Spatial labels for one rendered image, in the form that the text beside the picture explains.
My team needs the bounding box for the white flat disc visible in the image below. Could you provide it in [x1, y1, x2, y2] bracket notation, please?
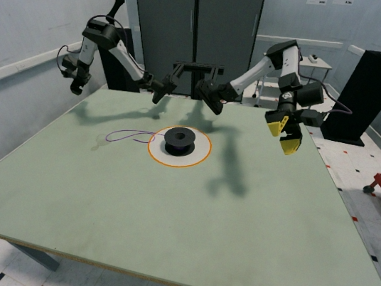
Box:
[149, 127, 210, 166]

